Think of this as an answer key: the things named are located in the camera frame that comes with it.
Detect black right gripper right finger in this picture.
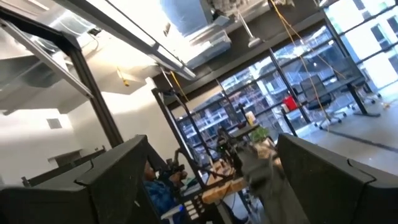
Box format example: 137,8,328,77
276,133,398,224

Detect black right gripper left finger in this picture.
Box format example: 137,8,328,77
0,134,161,224

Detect person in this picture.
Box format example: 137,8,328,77
142,161,189,218

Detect small green potted plant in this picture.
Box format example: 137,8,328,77
250,126,271,143

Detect red container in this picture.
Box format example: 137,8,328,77
282,95,299,112

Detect black office chair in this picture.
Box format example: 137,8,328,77
298,74,348,130

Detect black office desk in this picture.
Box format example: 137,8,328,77
323,76,382,118

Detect yellow container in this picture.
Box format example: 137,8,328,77
244,111,256,126

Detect black neighbouring rig frame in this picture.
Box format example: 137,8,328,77
151,88,237,187

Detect black aluminium rig frame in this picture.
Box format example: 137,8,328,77
0,0,125,149

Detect yellow hanging cable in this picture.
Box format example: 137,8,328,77
270,0,330,125

